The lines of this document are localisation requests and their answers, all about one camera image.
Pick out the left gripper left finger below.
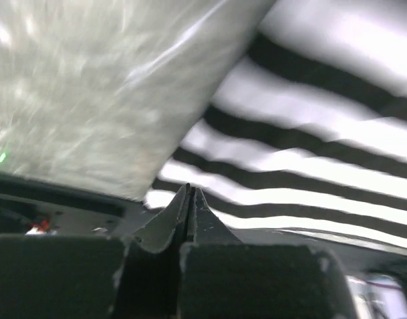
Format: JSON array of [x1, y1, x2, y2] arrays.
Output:
[[0, 185, 191, 318]]

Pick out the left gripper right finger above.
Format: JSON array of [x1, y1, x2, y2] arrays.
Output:
[[177, 189, 357, 318]]

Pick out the black white striped tank top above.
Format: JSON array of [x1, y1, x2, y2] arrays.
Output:
[[144, 1, 407, 248]]

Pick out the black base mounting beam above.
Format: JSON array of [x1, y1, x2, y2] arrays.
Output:
[[0, 173, 407, 280]]

